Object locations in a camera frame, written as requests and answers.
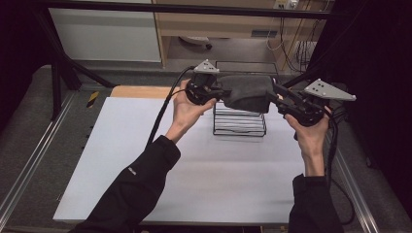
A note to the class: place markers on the wooden table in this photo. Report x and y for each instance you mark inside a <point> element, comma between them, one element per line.
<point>142,92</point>

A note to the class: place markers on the yellow black tape strip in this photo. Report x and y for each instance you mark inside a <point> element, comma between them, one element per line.
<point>92,99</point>

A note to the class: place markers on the grey chair base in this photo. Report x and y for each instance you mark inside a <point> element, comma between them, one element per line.
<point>196,40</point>

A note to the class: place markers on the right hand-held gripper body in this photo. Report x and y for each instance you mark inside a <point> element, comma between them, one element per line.
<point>307,110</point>

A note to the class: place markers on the aluminium rail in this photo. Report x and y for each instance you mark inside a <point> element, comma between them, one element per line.
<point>35,149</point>
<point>356,194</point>

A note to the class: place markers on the dark grey cloth bag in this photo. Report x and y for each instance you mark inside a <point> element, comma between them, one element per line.
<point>249,92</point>

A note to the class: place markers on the white board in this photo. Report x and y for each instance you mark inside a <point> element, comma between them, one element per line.
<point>226,174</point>

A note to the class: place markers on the person's left hand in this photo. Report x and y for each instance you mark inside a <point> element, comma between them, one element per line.
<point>186,116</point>

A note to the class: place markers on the white cabinet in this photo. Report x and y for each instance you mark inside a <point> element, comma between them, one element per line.
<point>103,35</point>

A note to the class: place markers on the light wooden desk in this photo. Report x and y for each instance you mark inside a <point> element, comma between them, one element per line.
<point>220,26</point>

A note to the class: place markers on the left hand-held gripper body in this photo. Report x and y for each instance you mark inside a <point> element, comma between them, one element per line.
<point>200,92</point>

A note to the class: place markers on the person's right hand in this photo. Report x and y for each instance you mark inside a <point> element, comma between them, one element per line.
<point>312,139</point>

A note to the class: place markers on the white power strip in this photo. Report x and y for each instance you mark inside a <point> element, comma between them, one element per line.
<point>285,4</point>

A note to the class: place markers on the black metal frame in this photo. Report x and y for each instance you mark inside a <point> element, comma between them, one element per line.
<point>181,9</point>

